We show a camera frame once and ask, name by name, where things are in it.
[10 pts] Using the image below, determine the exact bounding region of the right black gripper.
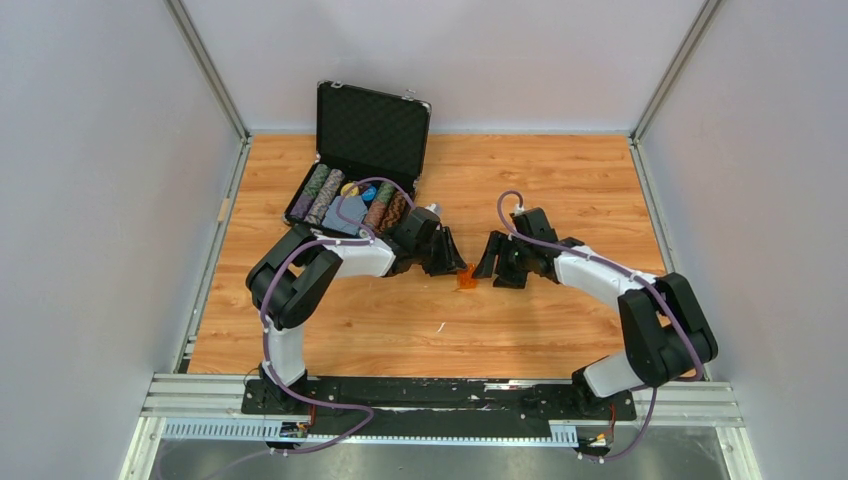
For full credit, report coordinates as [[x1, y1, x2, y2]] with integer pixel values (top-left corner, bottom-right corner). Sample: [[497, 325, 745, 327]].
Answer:
[[472, 231, 533, 290]]

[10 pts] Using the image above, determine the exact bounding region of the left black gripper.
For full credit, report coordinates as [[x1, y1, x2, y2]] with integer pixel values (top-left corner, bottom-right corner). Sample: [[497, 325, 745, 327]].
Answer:
[[413, 227, 468, 278]]

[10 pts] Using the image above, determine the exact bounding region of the orange pill organizer box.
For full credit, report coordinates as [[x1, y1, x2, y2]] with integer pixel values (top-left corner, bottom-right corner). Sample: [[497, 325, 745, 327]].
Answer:
[[456, 263, 478, 290]]

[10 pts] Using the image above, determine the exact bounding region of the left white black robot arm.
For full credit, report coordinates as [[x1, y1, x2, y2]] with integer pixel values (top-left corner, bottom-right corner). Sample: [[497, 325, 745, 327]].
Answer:
[[246, 207, 467, 413]]

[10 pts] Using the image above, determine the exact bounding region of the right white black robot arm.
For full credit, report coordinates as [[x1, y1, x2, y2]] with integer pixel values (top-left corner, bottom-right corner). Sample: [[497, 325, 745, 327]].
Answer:
[[472, 208, 718, 418]]

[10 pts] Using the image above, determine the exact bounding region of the blue playing card deck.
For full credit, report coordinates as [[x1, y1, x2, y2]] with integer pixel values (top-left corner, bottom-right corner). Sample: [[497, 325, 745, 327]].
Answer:
[[321, 195, 368, 236]]

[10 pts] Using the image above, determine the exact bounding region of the black poker chip case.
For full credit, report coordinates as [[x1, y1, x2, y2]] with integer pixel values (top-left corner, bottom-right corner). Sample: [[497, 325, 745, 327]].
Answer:
[[282, 80, 432, 238]]

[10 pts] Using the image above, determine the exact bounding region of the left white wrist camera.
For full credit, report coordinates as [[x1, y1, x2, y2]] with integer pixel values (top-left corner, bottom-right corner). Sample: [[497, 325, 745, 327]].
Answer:
[[426, 203, 442, 216]]

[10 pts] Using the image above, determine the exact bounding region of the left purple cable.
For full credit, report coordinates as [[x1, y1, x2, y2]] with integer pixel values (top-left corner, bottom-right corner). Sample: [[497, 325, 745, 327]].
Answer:
[[259, 176, 419, 455]]

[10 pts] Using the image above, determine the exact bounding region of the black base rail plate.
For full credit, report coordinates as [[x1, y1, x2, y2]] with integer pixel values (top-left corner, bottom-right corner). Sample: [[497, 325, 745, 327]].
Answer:
[[240, 376, 637, 446]]

